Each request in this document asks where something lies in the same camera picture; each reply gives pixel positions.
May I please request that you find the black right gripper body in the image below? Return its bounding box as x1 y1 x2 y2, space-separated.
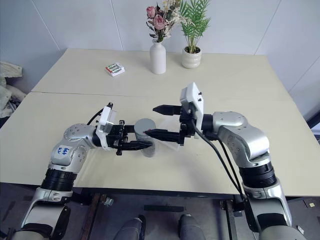
178 102 198 146

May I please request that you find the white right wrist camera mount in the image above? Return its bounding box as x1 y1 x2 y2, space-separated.
179 81 206 138

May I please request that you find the black table frame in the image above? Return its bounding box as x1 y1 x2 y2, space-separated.
72 186 320 240

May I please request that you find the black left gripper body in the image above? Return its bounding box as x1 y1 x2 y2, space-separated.
107 119 126 156

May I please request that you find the grey cylindrical cup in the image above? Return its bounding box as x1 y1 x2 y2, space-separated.
133 118 157 159

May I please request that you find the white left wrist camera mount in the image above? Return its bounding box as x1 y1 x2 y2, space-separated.
95 104 118 152

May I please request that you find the dried pink flower bouquet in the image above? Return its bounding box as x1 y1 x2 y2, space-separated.
145 0 185 44

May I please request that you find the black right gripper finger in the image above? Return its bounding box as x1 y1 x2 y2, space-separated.
152 104 182 117
143 128 181 144

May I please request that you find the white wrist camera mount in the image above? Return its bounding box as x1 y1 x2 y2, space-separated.
179 81 206 138
95 104 118 152

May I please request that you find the pale crumpled cloth pile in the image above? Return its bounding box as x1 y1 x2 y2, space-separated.
0 60 27 119

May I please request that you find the dark rounded robot foot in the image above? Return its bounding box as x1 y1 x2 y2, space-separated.
113 214 147 240
178 213 204 240

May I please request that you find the pack of green batteries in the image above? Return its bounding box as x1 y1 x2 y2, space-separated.
104 62 126 78

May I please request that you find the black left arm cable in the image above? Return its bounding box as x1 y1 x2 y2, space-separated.
86 101 113 126

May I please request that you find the white ribbed ceramic vase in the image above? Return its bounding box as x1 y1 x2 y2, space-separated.
149 41 167 75

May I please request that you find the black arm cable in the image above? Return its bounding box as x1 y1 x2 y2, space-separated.
188 117 250 201
86 101 113 126

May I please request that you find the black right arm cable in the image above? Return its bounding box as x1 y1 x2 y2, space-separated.
188 117 250 201

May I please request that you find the cream ribbed plant pot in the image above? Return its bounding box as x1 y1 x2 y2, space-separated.
181 46 203 70

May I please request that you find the green artificial fern plant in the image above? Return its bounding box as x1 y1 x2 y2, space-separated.
178 0 212 54

